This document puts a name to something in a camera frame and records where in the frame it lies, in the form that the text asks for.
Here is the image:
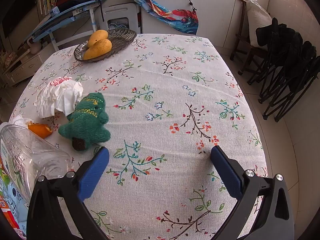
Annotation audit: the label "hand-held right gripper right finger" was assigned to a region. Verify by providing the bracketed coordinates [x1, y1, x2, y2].
[210, 145, 295, 240]

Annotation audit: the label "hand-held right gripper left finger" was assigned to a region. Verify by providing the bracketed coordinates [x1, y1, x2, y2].
[26, 146, 110, 240]

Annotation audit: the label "green knitted tree toy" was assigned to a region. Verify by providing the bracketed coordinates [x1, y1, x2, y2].
[58, 92, 111, 152]

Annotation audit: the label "orange peel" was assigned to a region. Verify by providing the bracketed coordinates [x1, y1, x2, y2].
[27, 121, 53, 139]

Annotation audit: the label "clear plastic bottle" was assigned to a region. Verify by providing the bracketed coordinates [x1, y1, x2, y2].
[0, 122, 73, 203]

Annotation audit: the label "colourful printed packet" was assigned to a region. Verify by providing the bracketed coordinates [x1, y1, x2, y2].
[0, 155, 33, 235]

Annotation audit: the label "small white tissue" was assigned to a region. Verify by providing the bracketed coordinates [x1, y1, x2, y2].
[9, 115, 33, 128]

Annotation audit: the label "large crumpled white paper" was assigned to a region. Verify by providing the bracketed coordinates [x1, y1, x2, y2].
[34, 76, 84, 119]

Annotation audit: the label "floral white tablecloth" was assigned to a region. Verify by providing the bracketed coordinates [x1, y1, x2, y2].
[9, 33, 268, 240]

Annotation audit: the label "dark wooden chair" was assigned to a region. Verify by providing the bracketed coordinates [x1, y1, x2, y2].
[229, 0, 269, 75]

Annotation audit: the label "yellow mango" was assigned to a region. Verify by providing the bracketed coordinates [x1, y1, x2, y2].
[83, 39, 113, 60]
[87, 30, 109, 48]

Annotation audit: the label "cream tv stand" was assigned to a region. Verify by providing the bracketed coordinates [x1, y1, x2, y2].
[0, 47, 43, 85]

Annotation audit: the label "black folding chairs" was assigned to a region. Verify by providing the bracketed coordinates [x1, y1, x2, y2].
[247, 17, 320, 123]

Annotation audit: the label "dark woven fruit dish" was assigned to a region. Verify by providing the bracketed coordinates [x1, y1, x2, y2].
[74, 28, 137, 62]

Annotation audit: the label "white sack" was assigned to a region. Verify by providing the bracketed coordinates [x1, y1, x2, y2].
[240, 0, 273, 48]

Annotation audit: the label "colourful printed bag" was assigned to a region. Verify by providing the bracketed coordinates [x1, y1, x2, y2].
[126, 0, 199, 35]

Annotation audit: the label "white cabinet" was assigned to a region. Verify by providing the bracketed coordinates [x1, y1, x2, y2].
[140, 0, 272, 49]

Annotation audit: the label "white floor appliance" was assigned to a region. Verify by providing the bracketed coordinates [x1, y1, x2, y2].
[102, 2, 138, 34]

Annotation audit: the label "blue study desk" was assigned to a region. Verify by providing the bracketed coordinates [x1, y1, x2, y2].
[25, 0, 108, 52]

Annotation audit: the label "row of books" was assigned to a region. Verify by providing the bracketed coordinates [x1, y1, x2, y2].
[37, 0, 67, 15]

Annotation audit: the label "black television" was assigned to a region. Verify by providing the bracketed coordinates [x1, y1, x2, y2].
[0, 0, 37, 38]

